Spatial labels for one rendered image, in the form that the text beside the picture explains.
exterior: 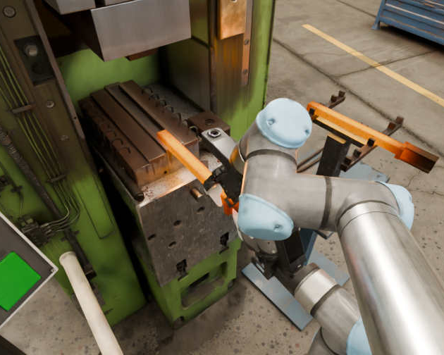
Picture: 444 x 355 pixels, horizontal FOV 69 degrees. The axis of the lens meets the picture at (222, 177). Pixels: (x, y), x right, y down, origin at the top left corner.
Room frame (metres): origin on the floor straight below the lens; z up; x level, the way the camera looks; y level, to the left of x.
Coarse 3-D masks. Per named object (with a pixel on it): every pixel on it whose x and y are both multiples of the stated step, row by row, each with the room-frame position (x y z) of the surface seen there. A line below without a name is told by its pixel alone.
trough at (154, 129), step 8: (112, 88) 0.99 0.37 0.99; (120, 88) 0.99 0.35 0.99; (120, 96) 0.94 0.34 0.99; (128, 96) 0.94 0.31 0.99; (128, 104) 0.90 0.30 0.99; (136, 104) 0.89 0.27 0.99; (136, 112) 0.85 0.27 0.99; (144, 112) 0.85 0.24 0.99; (144, 120) 0.81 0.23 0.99; (152, 120) 0.80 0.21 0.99; (152, 128) 0.77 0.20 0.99; (160, 128) 0.77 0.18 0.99
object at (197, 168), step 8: (160, 136) 0.70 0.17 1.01; (168, 136) 0.70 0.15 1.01; (168, 144) 0.67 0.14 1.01; (176, 144) 0.67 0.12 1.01; (176, 152) 0.63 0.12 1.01; (184, 152) 0.63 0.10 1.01; (184, 160) 0.60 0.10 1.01; (192, 160) 0.60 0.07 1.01; (192, 168) 0.57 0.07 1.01; (200, 168) 0.57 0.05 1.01; (200, 176) 0.55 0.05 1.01; (208, 176) 0.54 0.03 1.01; (224, 192) 0.49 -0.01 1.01; (224, 200) 0.47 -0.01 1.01; (224, 208) 0.46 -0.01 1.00; (232, 208) 0.45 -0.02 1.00
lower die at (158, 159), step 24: (96, 96) 0.94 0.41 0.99; (144, 96) 0.93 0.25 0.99; (96, 120) 0.82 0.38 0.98; (120, 120) 0.80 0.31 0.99; (168, 120) 0.80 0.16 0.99; (120, 144) 0.70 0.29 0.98; (144, 144) 0.69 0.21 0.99; (192, 144) 0.70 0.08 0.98; (144, 168) 0.61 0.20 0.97; (168, 168) 0.65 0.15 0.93
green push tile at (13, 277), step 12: (12, 252) 0.32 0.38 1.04; (0, 264) 0.29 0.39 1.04; (12, 264) 0.30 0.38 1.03; (24, 264) 0.31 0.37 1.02; (0, 276) 0.28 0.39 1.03; (12, 276) 0.28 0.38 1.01; (24, 276) 0.29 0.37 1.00; (36, 276) 0.30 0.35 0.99; (0, 288) 0.26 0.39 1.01; (12, 288) 0.27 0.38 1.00; (24, 288) 0.27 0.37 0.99; (0, 300) 0.25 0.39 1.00; (12, 300) 0.25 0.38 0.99
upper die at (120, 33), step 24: (96, 0) 0.65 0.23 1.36; (144, 0) 0.66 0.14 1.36; (168, 0) 0.69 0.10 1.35; (72, 24) 0.72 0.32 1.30; (96, 24) 0.60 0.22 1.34; (120, 24) 0.62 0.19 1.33; (144, 24) 0.65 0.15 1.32; (168, 24) 0.68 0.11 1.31; (96, 48) 0.62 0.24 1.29; (120, 48) 0.62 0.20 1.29; (144, 48) 0.65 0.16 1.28
